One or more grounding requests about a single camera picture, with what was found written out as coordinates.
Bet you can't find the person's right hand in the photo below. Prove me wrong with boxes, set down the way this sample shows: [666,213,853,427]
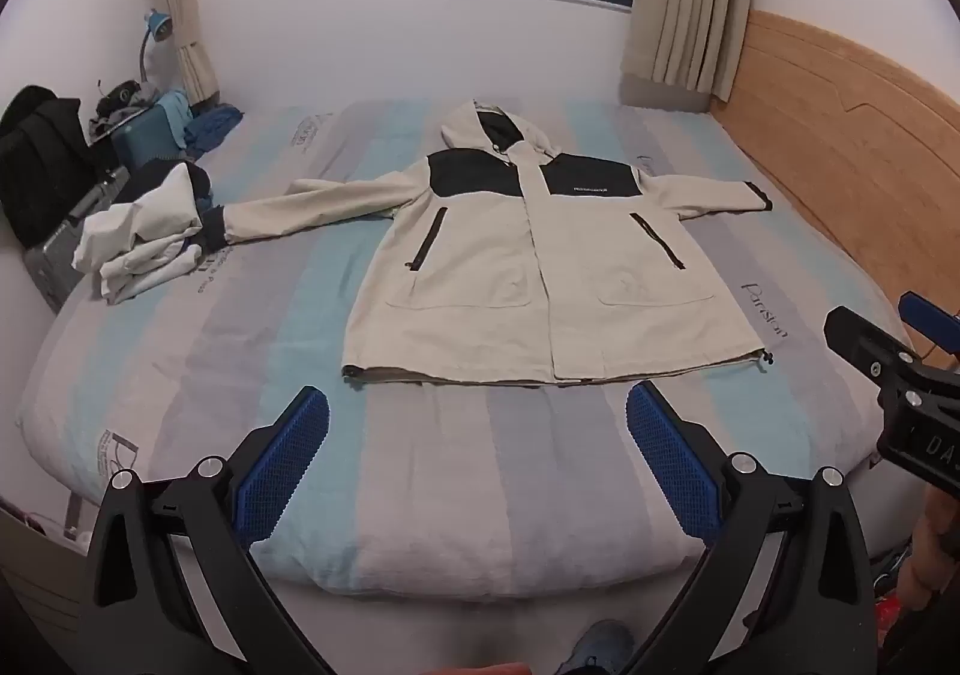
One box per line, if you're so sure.
[896,487,960,616]

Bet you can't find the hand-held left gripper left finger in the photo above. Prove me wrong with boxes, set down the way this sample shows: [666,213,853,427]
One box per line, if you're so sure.
[86,386,335,675]

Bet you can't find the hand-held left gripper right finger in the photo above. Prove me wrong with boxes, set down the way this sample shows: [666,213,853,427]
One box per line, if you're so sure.
[622,381,877,675]

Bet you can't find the blue desk lamp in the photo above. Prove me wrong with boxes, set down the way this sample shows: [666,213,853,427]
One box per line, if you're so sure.
[137,7,176,85]

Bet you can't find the striped bed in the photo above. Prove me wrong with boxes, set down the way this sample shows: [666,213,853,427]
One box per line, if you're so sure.
[15,97,922,601]

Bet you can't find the silver suitcase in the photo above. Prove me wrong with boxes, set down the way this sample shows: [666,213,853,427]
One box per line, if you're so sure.
[22,165,132,314]

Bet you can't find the wooden headboard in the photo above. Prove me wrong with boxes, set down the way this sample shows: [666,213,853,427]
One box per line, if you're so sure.
[708,9,960,365]

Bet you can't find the folded white and black clothes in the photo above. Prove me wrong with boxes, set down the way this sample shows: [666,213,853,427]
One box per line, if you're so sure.
[71,161,230,306]

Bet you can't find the black bag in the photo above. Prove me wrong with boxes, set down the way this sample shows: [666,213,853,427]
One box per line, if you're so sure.
[0,85,100,250]

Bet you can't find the person's blue shoe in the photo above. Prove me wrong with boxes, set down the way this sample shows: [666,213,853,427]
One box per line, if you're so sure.
[553,618,638,675]

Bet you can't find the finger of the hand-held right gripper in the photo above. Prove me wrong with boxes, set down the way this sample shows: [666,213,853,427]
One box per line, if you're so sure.
[898,292,960,355]
[823,305,925,385]

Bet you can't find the dark blue cloth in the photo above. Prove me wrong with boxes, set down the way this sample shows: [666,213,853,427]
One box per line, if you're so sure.
[182,105,245,160]

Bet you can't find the light blue cloth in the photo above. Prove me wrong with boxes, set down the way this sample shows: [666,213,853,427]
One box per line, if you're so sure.
[154,90,194,149]

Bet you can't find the beige and black hooded jacket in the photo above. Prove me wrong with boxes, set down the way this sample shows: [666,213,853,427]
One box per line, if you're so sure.
[199,97,773,387]

